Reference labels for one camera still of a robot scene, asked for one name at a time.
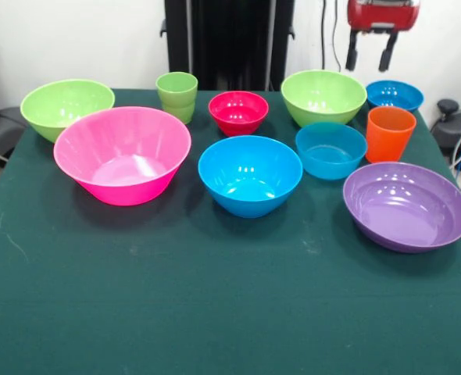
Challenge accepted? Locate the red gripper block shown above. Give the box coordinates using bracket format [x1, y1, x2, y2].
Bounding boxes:
[345, 0, 420, 73]

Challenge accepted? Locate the large pink plastic bowl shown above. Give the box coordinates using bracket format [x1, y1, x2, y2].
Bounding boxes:
[52, 105, 193, 207]

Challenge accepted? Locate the small dark blue bowl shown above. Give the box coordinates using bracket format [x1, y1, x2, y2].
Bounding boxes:
[366, 80, 425, 113]

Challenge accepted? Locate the green plastic bowl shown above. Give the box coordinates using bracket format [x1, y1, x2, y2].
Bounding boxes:
[20, 79, 116, 144]
[280, 69, 368, 129]

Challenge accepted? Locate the orange plastic cup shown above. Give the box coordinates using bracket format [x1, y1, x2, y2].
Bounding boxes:
[365, 106, 417, 164]

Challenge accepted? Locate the translucent light blue bowl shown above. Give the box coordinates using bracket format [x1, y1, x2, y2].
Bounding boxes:
[295, 121, 369, 181]

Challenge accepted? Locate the small red plastic bowl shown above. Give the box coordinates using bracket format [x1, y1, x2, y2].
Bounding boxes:
[208, 91, 270, 138]

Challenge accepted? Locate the purple plastic bowl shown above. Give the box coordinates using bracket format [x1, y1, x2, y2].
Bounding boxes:
[341, 162, 461, 254]

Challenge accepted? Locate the large blue plastic bowl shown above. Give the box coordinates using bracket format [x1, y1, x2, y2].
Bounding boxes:
[197, 134, 304, 219]

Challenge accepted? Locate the green plastic cup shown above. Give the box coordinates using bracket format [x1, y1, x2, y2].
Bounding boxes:
[155, 71, 199, 125]

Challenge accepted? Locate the dark green tablecloth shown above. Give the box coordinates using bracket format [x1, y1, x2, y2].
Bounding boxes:
[0, 88, 461, 375]

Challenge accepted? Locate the black equipment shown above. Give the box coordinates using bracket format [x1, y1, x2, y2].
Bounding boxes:
[0, 58, 28, 157]

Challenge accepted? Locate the black hanging cable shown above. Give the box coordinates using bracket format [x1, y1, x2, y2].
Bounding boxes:
[320, 0, 327, 70]
[331, 0, 343, 71]

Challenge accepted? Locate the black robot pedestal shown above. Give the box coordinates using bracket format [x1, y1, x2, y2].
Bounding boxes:
[159, 0, 296, 93]

